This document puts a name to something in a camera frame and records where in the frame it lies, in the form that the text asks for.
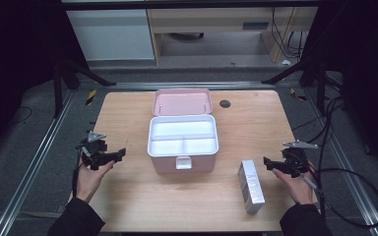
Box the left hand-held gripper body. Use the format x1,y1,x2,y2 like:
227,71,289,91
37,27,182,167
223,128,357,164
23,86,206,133
78,130,113,171

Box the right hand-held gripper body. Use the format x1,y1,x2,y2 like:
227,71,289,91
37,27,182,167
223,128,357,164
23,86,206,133
281,140,320,179

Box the silver carton box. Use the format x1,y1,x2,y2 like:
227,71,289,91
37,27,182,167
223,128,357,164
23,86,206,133
236,159,267,215

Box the white divided tray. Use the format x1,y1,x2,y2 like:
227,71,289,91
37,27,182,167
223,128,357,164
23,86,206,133
147,113,220,158

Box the pink storage box with lid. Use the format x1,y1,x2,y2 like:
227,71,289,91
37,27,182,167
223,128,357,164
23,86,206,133
146,88,221,175

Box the person's right hand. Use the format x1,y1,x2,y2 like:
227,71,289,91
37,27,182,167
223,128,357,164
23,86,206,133
272,163,317,207

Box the person's left hand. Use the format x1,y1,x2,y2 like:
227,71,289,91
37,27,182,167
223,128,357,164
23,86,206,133
75,158,116,204

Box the black metal stand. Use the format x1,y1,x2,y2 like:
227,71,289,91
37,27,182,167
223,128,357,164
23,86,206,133
261,54,330,116
51,57,118,119

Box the white cabinet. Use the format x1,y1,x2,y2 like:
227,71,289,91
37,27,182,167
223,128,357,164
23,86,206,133
65,8,157,62

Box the black curtain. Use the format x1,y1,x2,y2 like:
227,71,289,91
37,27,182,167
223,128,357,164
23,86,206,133
0,0,91,161
303,0,378,181

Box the dark round object under desk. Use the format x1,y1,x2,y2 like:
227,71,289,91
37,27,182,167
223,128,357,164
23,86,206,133
168,31,205,41

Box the light wooden desk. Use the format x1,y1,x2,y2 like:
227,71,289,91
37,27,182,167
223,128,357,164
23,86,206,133
146,6,319,64

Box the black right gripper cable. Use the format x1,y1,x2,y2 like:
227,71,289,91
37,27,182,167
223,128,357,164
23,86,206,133
299,166,378,230

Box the aluminium floor rail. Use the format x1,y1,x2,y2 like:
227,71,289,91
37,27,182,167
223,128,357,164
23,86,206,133
105,81,278,91
0,88,77,236
302,88,378,236

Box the thin black floor cable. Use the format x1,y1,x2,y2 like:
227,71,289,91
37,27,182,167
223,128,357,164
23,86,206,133
9,105,33,126

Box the black hanging desk cables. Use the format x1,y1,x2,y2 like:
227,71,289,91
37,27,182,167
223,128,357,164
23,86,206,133
270,6,310,60

